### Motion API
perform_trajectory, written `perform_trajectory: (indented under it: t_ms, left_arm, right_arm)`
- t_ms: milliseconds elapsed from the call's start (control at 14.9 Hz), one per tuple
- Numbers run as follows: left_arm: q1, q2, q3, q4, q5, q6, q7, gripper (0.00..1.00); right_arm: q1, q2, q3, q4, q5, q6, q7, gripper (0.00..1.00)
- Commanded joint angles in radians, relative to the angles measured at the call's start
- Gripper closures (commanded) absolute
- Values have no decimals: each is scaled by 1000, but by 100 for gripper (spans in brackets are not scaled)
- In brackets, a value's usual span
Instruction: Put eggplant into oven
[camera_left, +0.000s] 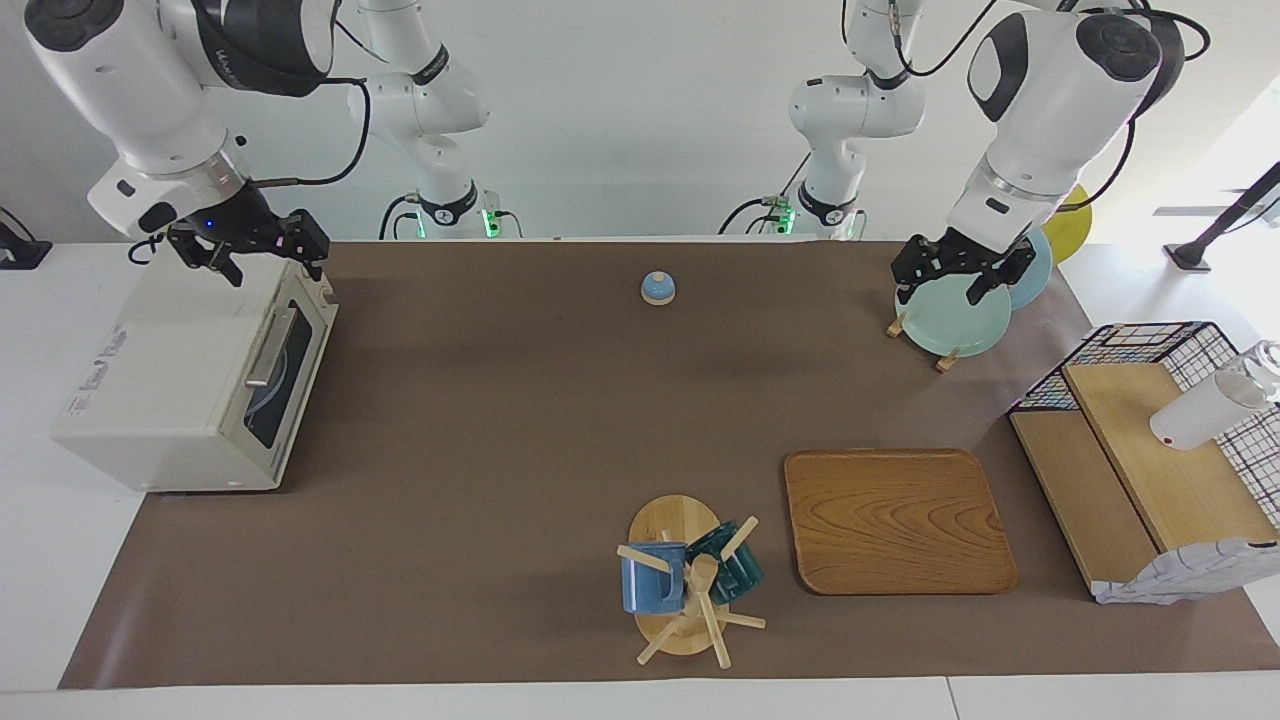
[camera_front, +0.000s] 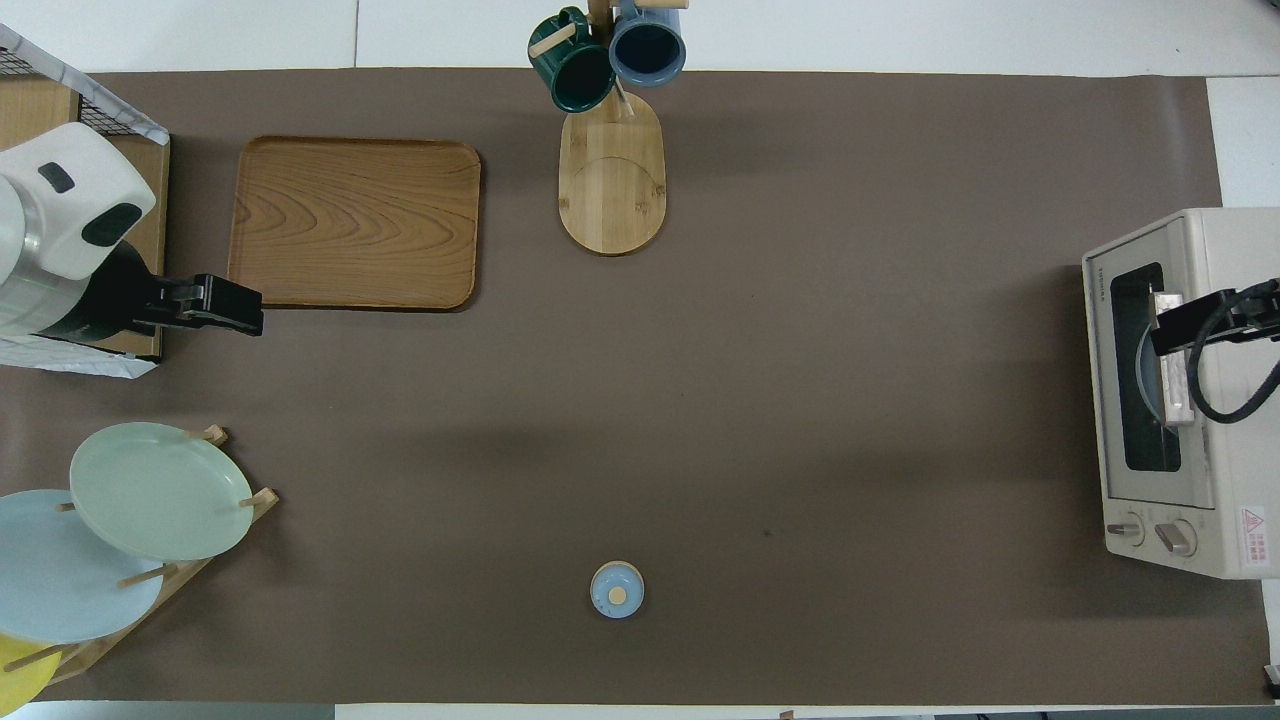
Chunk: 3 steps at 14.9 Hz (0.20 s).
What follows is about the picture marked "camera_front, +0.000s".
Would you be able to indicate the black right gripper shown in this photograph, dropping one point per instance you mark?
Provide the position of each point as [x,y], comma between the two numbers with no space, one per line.
[1258,312]

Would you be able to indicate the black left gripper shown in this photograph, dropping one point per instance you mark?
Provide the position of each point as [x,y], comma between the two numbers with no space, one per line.
[105,300]

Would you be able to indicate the glass oven door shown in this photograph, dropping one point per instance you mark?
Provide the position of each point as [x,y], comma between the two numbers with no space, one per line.
[1145,450]

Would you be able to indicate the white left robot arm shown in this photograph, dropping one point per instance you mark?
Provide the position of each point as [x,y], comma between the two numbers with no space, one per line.
[60,210]

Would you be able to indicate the beige toaster oven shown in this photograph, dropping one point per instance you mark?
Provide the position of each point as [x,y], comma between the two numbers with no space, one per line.
[1240,470]

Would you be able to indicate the small beige oven knob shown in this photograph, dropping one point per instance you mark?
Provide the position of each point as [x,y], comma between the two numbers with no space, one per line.
[1126,530]

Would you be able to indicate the large beige oven knob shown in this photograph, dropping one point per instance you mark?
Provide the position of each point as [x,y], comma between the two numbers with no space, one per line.
[1175,538]

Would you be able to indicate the rectangular wooden tray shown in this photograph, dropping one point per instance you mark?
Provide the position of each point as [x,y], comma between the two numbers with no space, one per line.
[350,225]

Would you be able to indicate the pale green plate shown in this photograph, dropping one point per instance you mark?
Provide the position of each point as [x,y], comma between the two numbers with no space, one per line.
[160,490]

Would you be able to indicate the red warning sticker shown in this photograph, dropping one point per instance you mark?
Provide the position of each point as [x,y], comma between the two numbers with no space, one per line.
[1253,537]

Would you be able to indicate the wooden plate rack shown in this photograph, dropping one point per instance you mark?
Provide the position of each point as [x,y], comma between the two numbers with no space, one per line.
[215,545]

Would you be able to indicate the light blue racked plate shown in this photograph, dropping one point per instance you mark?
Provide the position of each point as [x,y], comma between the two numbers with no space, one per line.
[60,590]

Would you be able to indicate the wooden mug tree stand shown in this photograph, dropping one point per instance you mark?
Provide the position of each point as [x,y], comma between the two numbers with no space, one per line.
[612,190]

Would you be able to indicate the dark green mug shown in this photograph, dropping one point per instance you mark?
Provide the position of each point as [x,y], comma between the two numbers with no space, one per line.
[575,70]

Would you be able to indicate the yellow plate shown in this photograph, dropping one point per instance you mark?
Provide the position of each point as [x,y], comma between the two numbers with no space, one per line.
[20,680]

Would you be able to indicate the brown table mat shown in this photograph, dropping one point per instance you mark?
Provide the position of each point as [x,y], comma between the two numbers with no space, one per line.
[750,350]

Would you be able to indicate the grey blue mug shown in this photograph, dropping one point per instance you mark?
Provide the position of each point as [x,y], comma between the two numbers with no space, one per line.
[648,45]

